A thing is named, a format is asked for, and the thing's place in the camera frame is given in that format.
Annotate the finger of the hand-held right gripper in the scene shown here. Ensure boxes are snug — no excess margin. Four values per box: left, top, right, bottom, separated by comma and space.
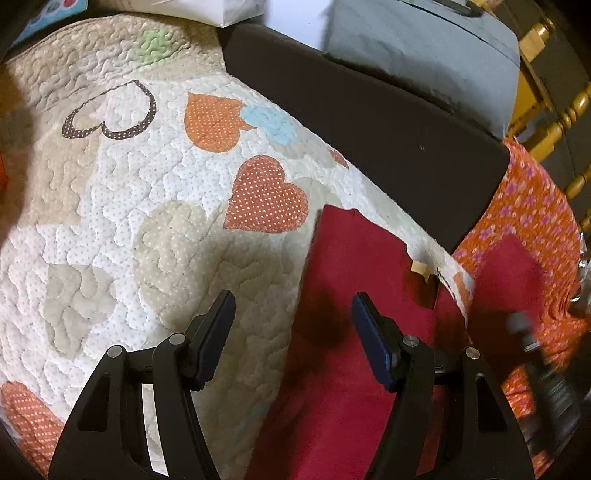
505, 311, 539, 354

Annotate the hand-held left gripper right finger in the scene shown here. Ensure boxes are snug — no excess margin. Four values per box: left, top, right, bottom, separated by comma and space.
352, 292, 536, 480

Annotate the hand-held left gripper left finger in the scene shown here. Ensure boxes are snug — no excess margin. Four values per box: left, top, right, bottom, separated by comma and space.
47, 290, 237, 480

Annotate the red garment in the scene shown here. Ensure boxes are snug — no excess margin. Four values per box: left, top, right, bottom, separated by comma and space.
245, 204, 548, 480

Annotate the orange floral cloth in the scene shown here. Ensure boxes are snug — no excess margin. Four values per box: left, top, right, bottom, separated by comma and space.
452, 136, 591, 472

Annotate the heart-patterned quilt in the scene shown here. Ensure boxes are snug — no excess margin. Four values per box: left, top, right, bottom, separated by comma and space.
0, 13, 476, 480

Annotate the yellow wooden chair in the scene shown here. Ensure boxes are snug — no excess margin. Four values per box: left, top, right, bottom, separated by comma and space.
466, 0, 591, 199

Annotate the dark brown cushion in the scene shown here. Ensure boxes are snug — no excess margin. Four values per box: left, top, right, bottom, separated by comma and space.
222, 23, 511, 254

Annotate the grey pillow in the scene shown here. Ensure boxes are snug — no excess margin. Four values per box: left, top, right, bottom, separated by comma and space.
323, 0, 520, 139

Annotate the white paper bag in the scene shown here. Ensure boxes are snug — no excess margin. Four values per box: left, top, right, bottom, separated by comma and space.
136, 0, 269, 29

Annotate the light blue printed box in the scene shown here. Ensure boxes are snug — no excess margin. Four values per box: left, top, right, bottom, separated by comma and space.
9, 0, 90, 47

